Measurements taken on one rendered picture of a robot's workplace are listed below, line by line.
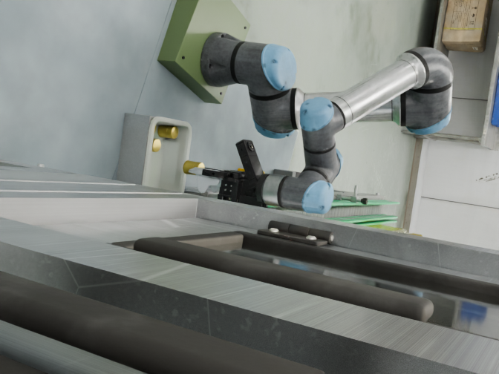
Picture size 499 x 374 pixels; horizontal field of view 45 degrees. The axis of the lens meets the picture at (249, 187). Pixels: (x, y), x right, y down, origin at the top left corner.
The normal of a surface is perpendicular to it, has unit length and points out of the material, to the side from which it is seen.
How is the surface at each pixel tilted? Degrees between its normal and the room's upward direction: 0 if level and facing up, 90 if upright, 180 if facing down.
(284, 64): 7
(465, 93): 90
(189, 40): 4
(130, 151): 90
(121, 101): 0
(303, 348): 90
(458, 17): 92
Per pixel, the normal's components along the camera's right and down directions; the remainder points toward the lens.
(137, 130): -0.47, -0.02
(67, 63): 0.87, 0.14
